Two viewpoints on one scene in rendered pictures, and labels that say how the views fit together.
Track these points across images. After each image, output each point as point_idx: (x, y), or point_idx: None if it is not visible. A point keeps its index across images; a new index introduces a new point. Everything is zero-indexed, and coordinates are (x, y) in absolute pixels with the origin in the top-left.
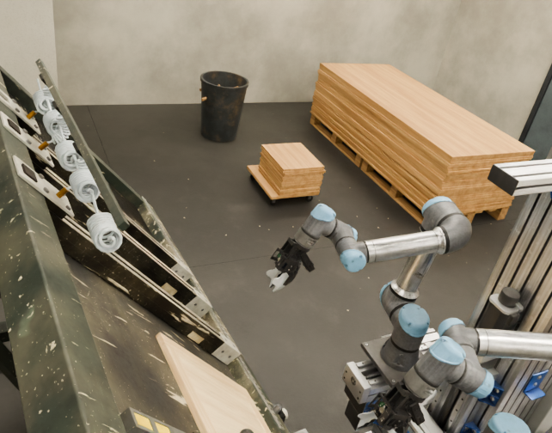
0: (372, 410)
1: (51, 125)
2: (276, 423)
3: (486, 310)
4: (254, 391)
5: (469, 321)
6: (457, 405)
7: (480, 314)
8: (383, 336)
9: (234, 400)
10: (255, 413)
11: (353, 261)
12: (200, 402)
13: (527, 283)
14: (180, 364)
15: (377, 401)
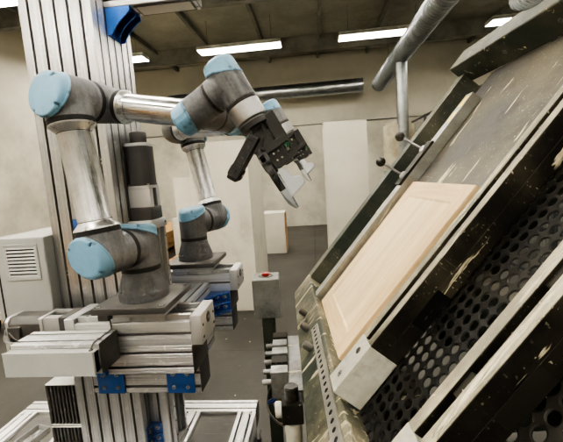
0: (302, 166)
1: None
2: (320, 324)
3: (146, 157)
4: (329, 347)
5: (116, 204)
6: (167, 260)
7: (117, 187)
8: (88, 352)
9: (374, 282)
10: (342, 320)
11: None
12: (423, 195)
13: (125, 124)
14: (445, 193)
15: (304, 150)
